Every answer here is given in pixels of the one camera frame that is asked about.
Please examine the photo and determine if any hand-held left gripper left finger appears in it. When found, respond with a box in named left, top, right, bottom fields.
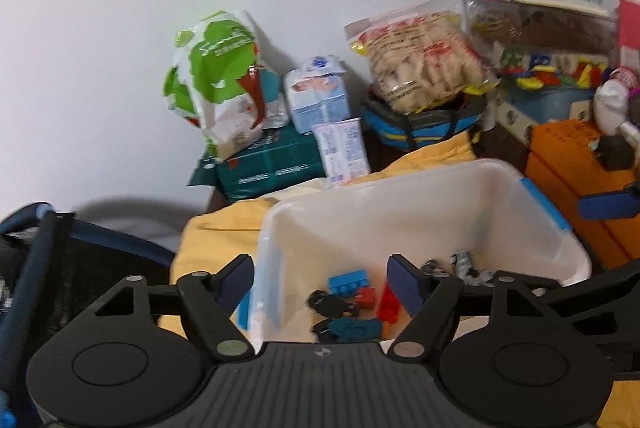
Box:
left=92, top=253, right=256, bottom=362

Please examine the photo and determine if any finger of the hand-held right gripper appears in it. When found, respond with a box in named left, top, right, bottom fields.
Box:
left=544, top=258, right=640, bottom=381
left=577, top=180, right=640, bottom=221

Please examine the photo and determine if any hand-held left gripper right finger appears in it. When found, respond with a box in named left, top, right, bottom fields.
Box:
left=386, top=253, right=551, bottom=362

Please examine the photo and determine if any red building block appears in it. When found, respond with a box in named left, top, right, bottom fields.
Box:
left=377, top=285, right=403, bottom=324

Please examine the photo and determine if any blue studded block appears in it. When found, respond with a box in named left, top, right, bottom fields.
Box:
left=327, top=270, right=371, bottom=296

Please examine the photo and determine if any white toy car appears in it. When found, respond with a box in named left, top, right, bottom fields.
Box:
left=447, top=249, right=496, bottom=284

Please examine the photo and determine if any dark green toy car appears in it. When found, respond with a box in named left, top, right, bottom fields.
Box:
left=315, top=317, right=383, bottom=343

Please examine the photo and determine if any white plastic container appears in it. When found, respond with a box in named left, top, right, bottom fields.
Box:
left=237, top=158, right=593, bottom=354

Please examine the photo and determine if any black toy car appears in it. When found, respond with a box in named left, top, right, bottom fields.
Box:
left=307, top=289, right=360, bottom=316

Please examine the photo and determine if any orange box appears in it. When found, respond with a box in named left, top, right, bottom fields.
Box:
left=530, top=120, right=640, bottom=199
left=524, top=153, right=640, bottom=271

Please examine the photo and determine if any yellow cloth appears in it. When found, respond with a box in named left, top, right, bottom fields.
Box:
left=170, top=133, right=640, bottom=428

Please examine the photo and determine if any black power adapter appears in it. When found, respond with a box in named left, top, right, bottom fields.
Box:
left=595, top=135, right=638, bottom=171

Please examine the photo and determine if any white bottle pink cap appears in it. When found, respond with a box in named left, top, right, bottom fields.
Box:
left=592, top=65, right=640, bottom=134

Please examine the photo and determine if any colourful toy puzzle box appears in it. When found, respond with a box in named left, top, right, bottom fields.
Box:
left=492, top=45, right=618, bottom=144

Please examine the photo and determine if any teal cardboard box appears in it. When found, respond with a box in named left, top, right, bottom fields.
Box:
left=187, top=128, right=326, bottom=201

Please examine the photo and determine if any white wet wipes pack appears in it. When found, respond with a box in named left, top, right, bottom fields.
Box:
left=312, top=118, right=371, bottom=186

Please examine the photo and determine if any blue and black bag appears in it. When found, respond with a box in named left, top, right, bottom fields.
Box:
left=360, top=93, right=488, bottom=152

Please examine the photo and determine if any clear plastic box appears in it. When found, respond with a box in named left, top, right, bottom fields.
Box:
left=460, top=0, right=618, bottom=54

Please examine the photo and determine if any light blue tissue pack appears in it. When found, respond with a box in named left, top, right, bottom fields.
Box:
left=284, top=55, right=351, bottom=134

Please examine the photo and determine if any green and white bag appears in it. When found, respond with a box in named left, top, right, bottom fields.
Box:
left=164, top=10, right=273, bottom=161

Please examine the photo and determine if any clear snack bag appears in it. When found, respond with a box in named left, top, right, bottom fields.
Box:
left=345, top=0, right=501, bottom=115

